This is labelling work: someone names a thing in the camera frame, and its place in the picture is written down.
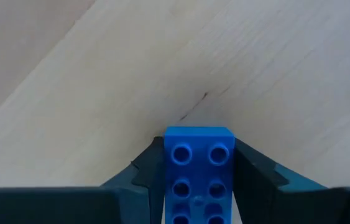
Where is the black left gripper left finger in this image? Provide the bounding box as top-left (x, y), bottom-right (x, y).
top-left (0, 136), bottom-right (165, 224)

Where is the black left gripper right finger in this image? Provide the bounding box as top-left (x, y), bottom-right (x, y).
top-left (232, 138), bottom-right (350, 224)

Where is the long blue toy block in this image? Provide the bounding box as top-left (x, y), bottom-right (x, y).
top-left (163, 126), bottom-right (236, 224)

